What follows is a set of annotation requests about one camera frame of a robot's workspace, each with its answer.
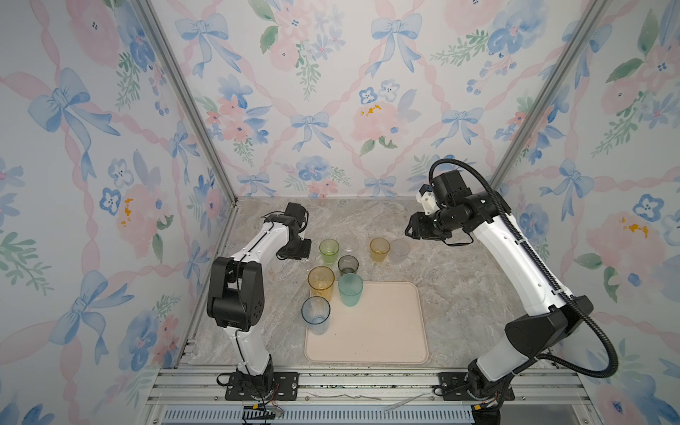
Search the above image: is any tall blue plastic glass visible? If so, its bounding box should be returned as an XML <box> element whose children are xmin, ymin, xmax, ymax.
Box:
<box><xmin>300</xmin><ymin>296</ymin><xmax>331</xmax><ymax>336</ymax></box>

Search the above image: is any beige rectangular tray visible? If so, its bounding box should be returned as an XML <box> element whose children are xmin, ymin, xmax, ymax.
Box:
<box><xmin>304</xmin><ymin>282</ymin><xmax>430</xmax><ymax>365</ymax></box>

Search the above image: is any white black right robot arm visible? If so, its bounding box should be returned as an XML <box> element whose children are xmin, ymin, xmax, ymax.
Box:
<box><xmin>405</xmin><ymin>185</ymin><xmax>583</xmax><ymax>400</ymax></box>

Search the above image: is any teal textured plastic glass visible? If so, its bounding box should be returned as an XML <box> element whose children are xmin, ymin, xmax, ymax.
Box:
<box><xmin>338</xmin><ymin>274</ymin><xmax>364</xmax><ymax>307</ymax></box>

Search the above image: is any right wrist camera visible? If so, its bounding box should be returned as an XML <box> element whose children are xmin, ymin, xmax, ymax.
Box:
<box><xmin>415</xmin><ymin>170</ymin><xmax>472</xmax><ymax>216</ymax></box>

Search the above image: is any small green glass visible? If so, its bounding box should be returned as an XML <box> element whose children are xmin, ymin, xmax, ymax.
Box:
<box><xmin>319</xmin><ymin>239</ymin><xmax>340</xmax><ymax>265</ymax></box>

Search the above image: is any aluminium frame rail front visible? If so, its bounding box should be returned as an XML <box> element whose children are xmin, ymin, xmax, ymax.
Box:
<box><xmin>137</xmin><ymin>367</ymin><xmax>603</xmax><ymax>424</ymax></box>

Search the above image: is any tall yellow plastic glass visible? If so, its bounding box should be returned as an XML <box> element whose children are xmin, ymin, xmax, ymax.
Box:
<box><xmin>307</xmin><ymin>266</ymin><xmax>336</xmax><ymax>302</ymax></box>

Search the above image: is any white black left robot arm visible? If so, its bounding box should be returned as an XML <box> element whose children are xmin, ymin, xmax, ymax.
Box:
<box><xmin>206</xmin><ymin>203</ymin><xmax>312</xmax><ymax>402</ymax></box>

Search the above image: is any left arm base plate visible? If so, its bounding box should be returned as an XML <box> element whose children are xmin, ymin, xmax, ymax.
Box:
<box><xmin>221</xmin><ymin>371</ymin><xmax>299</xmax><ymax>402</ymax></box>

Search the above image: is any frosted clear glass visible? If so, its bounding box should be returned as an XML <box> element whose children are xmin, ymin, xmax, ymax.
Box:
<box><xmin>389</xmin><ymin>239</ymin><xmax>411</xmax><ymax>264</ymax></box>

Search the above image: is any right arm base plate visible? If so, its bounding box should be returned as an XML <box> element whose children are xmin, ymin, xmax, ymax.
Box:
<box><xmin>432</xmin><ymin>372</ymin><xmax>515</xmax><ymax>403</ymax></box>

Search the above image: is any small amber glass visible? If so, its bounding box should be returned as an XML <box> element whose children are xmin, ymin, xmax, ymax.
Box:
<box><xmin>369</xmin><ymin>237</ymin><xmax>391</xmax><ymax>262</ymax></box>

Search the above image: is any black corrugated cable hose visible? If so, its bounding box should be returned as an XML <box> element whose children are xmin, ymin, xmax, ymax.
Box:
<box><xmin>427</xmin><ymin>158</ymin><xmax>620</xmax><ymax>379</ymax></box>

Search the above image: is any small smoky grey glass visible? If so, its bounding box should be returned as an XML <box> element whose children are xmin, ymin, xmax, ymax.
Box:
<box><xmin>338</xmin><ymin>255</ymin><xmax>359</xmax><ymax>276</ymax></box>

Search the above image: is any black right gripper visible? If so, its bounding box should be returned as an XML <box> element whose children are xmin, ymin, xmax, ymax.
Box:
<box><xmin>404</xmin><ymin>207</ymin><xmax>462</xmax><ymax>239</ymax></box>

